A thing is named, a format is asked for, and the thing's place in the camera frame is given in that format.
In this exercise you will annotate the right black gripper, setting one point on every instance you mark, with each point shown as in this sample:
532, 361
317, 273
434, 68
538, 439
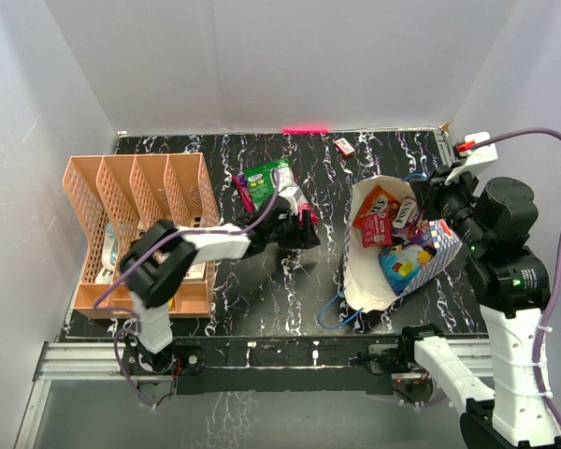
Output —
430, 190

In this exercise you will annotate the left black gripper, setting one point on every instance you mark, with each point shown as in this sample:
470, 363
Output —
305, 238

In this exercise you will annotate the pink chips bag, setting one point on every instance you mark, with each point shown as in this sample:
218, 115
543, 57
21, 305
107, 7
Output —
312, 214

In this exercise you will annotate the red snack packet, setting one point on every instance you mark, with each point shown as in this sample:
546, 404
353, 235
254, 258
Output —
376, 230

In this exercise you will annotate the blue checkered paper bag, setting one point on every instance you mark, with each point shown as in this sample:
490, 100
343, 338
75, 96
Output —
365, 287

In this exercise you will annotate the green snack packet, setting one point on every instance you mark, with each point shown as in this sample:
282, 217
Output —
260, 179

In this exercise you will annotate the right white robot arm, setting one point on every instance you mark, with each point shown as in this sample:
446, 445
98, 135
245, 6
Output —
512, 288

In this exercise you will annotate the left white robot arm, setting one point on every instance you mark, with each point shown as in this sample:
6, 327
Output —
156, 265

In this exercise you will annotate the blue gummy snack bag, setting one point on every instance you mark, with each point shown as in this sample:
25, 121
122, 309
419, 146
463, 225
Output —
401, 262

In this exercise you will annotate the orange snack packet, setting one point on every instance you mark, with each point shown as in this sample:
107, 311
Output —
379, 200

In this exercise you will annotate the red white small box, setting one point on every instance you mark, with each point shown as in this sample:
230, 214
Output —
344, 147

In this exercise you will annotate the pink tape strip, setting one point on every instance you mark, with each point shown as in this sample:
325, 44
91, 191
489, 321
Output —
305, 129

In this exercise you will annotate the red white box in organizer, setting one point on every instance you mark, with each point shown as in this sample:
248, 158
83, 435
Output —
196, 273

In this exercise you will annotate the orange plastic desk organizer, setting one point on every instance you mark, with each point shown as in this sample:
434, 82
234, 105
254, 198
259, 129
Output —
123, 195

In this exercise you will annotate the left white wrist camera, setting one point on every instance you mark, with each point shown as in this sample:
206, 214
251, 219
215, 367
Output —
291, 201

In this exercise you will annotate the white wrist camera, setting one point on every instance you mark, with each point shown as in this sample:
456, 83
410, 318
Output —
291, 201
472, 155

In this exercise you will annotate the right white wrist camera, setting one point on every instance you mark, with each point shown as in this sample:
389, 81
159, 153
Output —
472, 155

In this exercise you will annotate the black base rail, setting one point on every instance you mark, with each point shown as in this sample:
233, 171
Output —
368, 364

